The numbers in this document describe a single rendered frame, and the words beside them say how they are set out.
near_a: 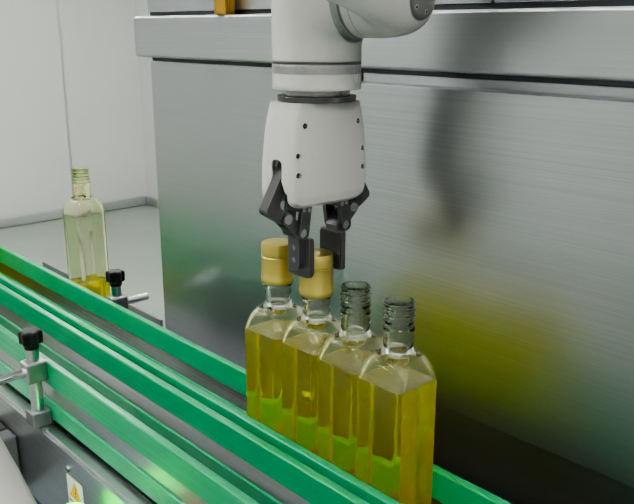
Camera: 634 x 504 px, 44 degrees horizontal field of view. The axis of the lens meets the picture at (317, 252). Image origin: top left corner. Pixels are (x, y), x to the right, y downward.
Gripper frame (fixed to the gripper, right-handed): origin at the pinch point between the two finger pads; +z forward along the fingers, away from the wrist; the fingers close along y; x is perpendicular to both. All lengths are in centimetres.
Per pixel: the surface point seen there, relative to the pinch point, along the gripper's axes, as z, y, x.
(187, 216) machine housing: 6.5, -14.4, -46.7
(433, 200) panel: -4.4, -11.9, 4.9
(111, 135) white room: 64, -273, -576
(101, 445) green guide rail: 25.7, 14.0, -22.5
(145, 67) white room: 8, -304, -566
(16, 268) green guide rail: 22, -2, -88
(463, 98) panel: -15.0, -11.9, 8.1
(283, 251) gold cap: 0.7, 0.8, -4.3
